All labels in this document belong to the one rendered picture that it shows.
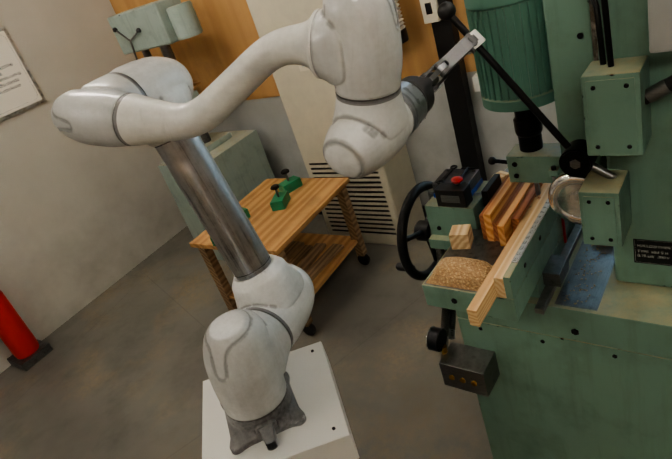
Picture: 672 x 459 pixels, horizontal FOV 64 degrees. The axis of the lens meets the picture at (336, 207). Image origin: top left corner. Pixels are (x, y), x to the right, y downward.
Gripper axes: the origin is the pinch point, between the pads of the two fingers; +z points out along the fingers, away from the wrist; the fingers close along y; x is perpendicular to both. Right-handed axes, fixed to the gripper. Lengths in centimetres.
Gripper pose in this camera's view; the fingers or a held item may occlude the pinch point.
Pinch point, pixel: (454, 61)
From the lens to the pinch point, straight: 113.8
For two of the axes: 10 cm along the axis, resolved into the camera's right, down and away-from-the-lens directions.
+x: -7.0, -7.1, 0.2
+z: 5.6, -5.3, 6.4
